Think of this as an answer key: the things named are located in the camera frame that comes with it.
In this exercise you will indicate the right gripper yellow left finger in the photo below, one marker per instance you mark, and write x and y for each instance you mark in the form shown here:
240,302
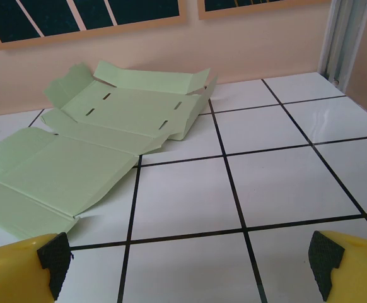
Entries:
10,271

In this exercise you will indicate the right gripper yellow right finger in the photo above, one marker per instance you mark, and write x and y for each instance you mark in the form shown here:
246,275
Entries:
357,271

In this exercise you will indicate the dark panel, peach circle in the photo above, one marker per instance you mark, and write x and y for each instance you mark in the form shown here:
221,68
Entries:
221,4

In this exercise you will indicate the aluminium frame post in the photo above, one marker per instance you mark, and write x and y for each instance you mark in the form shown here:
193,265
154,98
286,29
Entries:
338,38

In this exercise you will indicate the dark panel with pink flowers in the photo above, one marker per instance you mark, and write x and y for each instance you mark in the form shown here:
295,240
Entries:
60,15

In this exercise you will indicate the green paper box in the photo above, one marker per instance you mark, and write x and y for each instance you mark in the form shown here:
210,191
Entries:
76,167

